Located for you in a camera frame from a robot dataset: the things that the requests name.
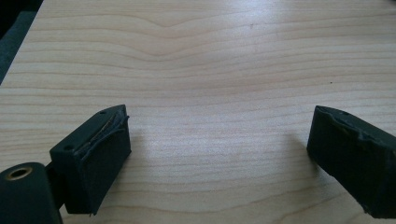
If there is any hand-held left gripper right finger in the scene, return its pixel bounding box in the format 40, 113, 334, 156
306, 105, 396, 219

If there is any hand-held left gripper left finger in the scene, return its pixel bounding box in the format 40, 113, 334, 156
49, 104, 133, 217

